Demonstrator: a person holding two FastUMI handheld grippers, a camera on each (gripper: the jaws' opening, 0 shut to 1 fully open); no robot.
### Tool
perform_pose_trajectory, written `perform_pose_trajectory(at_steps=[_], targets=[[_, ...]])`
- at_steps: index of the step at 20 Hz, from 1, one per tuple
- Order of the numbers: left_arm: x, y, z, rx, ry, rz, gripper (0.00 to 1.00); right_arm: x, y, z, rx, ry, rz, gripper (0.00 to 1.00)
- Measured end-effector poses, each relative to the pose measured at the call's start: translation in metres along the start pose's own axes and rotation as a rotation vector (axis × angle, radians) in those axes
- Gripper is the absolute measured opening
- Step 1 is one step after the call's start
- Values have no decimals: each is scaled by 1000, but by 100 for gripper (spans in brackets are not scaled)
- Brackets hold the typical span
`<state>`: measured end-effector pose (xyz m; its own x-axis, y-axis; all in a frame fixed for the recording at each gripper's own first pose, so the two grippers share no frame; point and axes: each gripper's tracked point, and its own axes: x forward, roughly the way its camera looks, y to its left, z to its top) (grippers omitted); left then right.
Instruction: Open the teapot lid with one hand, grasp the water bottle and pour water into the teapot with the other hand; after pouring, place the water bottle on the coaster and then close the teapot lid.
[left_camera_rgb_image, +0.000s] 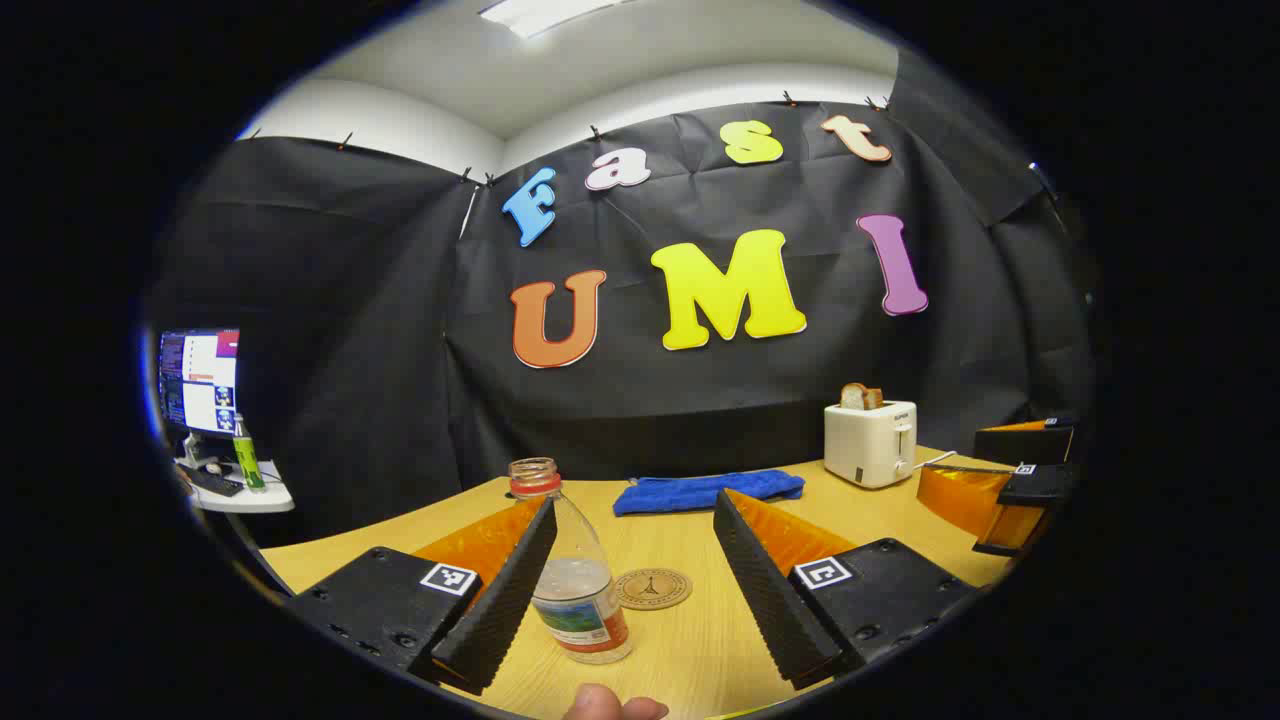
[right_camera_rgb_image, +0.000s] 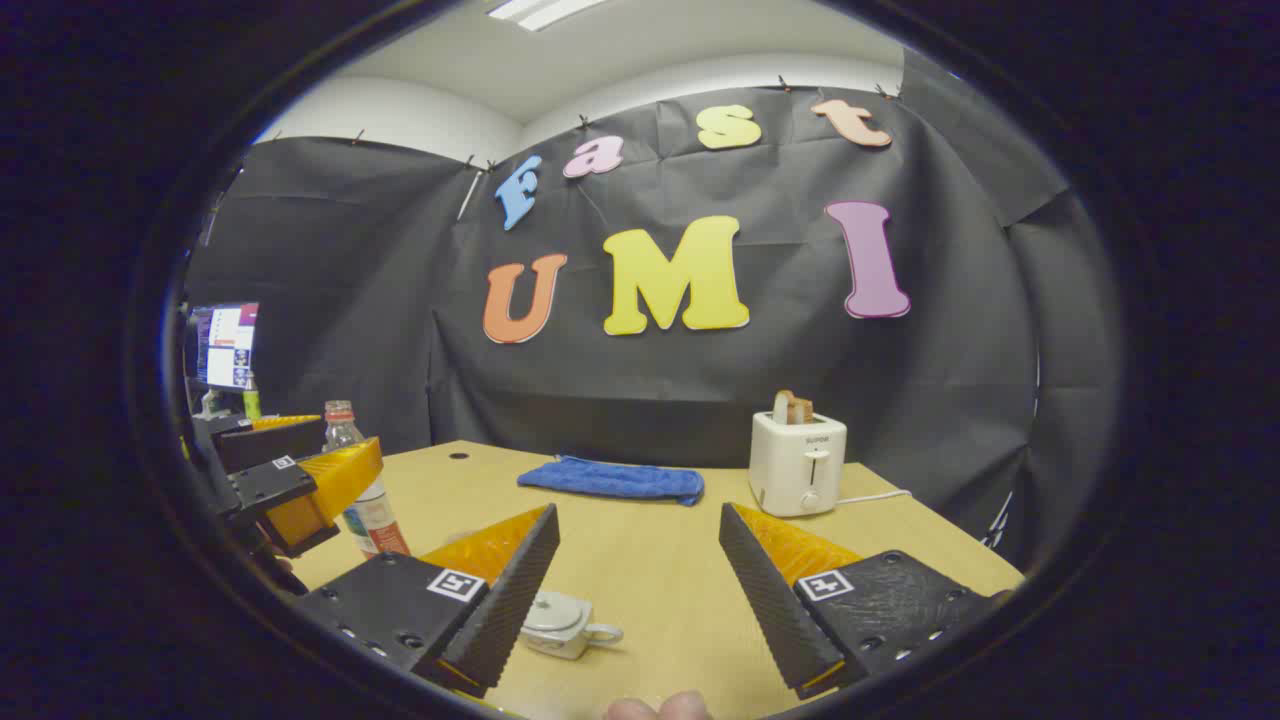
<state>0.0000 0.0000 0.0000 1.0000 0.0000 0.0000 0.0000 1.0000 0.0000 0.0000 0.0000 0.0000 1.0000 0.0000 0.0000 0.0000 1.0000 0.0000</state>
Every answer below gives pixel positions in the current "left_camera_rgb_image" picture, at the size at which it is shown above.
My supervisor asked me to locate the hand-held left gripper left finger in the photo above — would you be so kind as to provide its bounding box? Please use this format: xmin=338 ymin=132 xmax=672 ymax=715
xmin=288 ymin=494 xmax=559 ymax=696

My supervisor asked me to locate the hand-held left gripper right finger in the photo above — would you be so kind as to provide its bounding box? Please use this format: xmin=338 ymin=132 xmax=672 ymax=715
xmin=712 ymin=487 xmax=978 ymax=692

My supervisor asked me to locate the clear plastic water bottle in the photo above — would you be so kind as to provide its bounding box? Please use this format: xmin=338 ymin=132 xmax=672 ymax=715
xmin=508 ymin=457 xmax=633 ymax=665

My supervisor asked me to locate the round wooden coaster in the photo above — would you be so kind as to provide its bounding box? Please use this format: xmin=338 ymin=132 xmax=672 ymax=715
xmin=614 ymin=567 xmax=694 ymax=611

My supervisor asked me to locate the green bottle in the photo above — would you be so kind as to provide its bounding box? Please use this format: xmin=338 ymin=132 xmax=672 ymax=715
xmin=232 ymin=413 xmax=267 ymax=492

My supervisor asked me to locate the white toaster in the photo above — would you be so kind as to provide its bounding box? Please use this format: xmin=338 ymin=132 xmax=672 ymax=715
xmin=823 ymin=400 xmax=919 ymax=490

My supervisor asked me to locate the blue towel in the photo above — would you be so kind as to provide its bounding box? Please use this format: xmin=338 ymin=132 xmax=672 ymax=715
xmin=612 ymin=469 xmax=806 ymax=518

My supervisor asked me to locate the small white side table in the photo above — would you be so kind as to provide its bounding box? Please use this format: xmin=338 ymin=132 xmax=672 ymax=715
xmin=175 ymin=455 xmax=296 ymax=515

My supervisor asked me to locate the black keyboard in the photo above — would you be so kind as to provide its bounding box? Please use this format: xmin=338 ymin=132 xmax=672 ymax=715
xmin=178 ymin=465 xmax=244 ymax=498

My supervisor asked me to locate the black backdrop cloth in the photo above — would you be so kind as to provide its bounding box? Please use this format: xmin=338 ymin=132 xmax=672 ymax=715
xmin=150 ymin=45 xmax=1096 ymax=546

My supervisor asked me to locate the computer monitor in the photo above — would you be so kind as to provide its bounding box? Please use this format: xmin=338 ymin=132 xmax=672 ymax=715
xmin=157 ymin=328 xmax=241 ymax=438

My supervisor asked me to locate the ceiling light panel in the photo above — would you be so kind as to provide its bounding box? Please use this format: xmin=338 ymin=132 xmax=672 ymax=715
xmin=480 ymin=0 xmax=623 ymax=39

